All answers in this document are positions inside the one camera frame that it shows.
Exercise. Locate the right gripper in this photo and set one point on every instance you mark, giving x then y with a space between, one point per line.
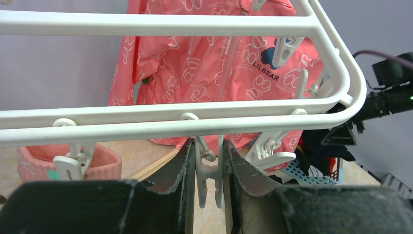
343 134

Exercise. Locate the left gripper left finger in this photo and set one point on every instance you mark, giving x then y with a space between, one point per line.
160 204

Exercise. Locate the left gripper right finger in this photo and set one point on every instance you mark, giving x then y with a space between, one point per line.
256 204

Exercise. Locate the pink sock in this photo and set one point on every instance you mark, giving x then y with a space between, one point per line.
64 162

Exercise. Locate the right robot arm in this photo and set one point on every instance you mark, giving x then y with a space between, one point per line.
393 95

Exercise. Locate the white plastic sock hanger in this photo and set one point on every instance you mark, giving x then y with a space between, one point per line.
275 125

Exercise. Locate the light blue plastic basket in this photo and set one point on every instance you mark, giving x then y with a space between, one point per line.
294 171

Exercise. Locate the pink printed shirt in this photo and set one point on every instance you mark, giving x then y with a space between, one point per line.
177 69

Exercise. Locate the wooden frame post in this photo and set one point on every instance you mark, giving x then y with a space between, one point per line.
155 166

